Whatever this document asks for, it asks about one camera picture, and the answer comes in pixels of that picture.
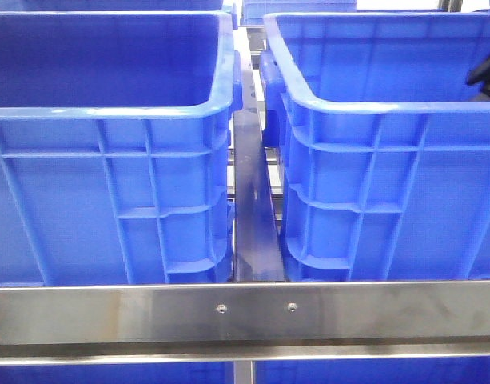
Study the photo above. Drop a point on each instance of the steel centre divider bar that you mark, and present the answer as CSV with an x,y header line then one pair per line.
x,y
258,255

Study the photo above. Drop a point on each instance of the blue plastic crate right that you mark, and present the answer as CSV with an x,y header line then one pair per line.
x,y
385,149

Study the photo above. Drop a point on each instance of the blue plastic crate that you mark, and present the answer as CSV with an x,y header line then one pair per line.
x,y
385,149
114,135

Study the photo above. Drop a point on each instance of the blue plastic crate left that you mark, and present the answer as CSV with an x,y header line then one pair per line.
x,y
114,135

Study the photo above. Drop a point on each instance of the blue crate far centre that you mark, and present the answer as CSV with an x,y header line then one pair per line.
x,y
254,10

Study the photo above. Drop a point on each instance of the blue crate lower left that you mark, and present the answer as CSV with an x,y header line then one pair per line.
x,y
184,372

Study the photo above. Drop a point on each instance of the blue crate far left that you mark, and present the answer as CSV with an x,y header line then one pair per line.
x,y
228,7

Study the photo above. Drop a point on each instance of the blue crate lower right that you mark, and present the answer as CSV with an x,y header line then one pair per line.
x,y
387,370

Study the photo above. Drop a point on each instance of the steel front rail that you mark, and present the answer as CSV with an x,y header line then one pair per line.
x,y
243,321

